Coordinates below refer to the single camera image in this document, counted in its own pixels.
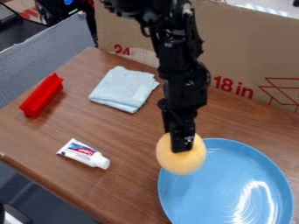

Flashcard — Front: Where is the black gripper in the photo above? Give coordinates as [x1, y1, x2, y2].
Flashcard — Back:
[158, 63, 211, 153]

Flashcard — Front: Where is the yellow ball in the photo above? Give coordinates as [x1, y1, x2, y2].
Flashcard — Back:
[155, 133, 207, 175]

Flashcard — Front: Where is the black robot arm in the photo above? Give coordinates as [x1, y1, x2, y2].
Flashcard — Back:
[99, 0, 211, 153]

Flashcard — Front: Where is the blue plate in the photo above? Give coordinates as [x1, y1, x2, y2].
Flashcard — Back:
[158, 138, 295, 224]

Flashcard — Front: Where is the light blue folded cloth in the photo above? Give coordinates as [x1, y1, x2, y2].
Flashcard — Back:
[88, 66, 159, 114]

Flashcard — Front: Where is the white toothpaste tube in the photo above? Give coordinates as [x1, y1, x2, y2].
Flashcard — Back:
[56, 138, 109, 170]

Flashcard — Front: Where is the red plastic block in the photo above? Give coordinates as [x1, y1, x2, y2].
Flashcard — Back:
[19, 73, 64, 118]

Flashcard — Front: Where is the grey fabric partition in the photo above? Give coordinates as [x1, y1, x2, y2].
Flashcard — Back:
[0, 13, 95, 109]

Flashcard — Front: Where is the black equipment in background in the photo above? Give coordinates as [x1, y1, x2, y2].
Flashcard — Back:
[33, 0, 99, 45]

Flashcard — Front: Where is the cardboard box wall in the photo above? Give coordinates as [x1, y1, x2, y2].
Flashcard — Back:
[95, 0, 299, 113]

